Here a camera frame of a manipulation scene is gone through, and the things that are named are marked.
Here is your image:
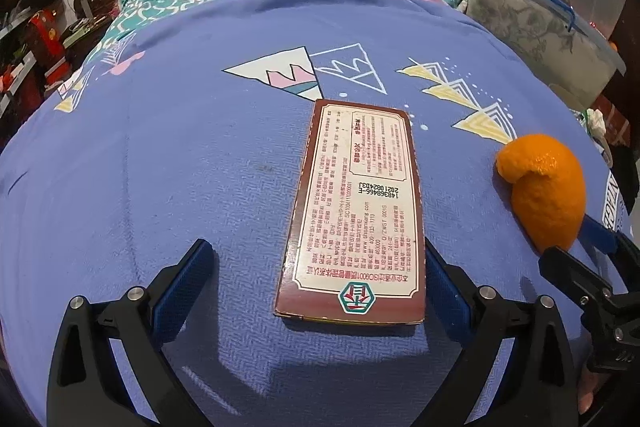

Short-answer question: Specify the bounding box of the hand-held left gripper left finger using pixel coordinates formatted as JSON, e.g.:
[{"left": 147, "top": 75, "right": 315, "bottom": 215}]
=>
[{"left": 57, "top": 237, "right": 221, "bottom": 427}]

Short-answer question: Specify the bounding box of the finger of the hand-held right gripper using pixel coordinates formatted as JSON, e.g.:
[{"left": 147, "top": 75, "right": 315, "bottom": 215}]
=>
[
  {"left": 538, "top": 246, "right": 622, "bottom": 308},
  {"left": 580, "top": 213, "right": 640, "bottom": 269}
]

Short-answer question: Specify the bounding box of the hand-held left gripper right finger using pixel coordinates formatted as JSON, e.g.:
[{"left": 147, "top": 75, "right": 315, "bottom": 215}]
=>
[{"left": 415, "top": 242, "right": 581, "bottom": 427}]

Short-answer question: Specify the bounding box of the orange peel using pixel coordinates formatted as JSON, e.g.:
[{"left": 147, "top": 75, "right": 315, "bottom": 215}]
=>
[{"left": 495, "top": 133, "right": 587, "bottom": 256}]

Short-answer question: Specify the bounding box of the brown box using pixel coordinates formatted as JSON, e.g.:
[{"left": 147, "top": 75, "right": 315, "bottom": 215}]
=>
[{"left": 274, "top": 99, "right": 427, "bottom": 326}]

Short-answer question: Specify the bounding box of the person's right hand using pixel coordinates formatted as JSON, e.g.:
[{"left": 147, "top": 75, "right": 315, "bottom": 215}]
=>
[{"left": 576, "top": 366, "right": 610, "bottom": 415}]

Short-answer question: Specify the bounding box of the white crumpled plastic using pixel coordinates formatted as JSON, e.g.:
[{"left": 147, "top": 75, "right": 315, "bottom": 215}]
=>
[{"left": 584, "top": 108, "right": 608, "bottom": 135}]

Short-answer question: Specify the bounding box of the blue printed bedsheet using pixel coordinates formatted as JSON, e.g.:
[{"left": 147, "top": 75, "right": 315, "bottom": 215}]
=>
[{"left": 0, "top": 0, "right": 640, "bottom": 427}]

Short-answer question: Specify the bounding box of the grey metal shelf rack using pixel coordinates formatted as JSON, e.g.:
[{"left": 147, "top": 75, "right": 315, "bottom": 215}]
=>
[{"left": 0, "top": 7, "right": 66, "bottom": 118}]

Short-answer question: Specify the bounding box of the red box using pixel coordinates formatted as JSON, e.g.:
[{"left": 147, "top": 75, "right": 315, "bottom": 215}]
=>
[{"left": 27, "top": 14, "right": 69, "bottom": 78}]

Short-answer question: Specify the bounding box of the clear storage bin blue handle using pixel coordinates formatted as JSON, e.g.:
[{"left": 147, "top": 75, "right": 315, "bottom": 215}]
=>
[{"left": 465, "top": 0, "right": 628, "bottom": 106}]

